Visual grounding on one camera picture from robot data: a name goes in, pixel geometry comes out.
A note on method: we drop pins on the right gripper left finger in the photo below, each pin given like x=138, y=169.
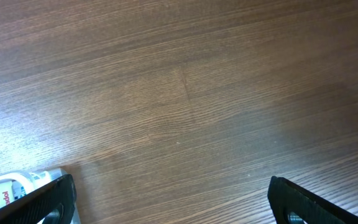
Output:
x=52, y=203

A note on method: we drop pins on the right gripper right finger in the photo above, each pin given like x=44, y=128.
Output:
x=291, y=203

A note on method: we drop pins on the clear plastic container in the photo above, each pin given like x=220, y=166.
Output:
x=24, y=183

